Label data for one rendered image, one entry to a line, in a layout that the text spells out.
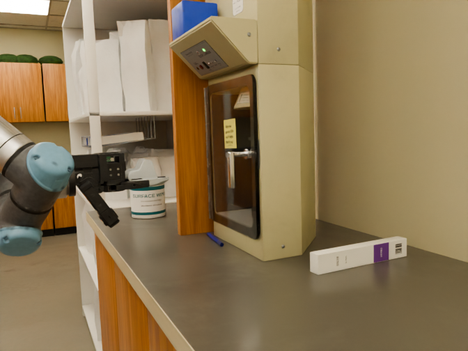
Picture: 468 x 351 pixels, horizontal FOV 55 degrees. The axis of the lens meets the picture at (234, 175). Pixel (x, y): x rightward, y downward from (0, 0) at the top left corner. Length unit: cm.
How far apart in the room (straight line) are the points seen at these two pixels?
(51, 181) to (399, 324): 61
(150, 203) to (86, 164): 74
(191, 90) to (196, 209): 36
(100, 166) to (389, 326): 62
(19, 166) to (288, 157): 60
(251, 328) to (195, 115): 79
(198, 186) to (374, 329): 79
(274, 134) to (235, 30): 25
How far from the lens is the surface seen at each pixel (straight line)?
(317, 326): 77
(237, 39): 105
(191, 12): 125
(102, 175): 96
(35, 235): 87
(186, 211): 139
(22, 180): 81
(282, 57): 110
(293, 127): 110
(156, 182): 99
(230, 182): 108
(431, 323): 82
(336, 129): 152
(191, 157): 138
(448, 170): 121
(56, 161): 79
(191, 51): 124
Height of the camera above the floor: 126
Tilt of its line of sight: 6 degrees down
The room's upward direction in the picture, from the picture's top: 2 degrees counter-clockwise
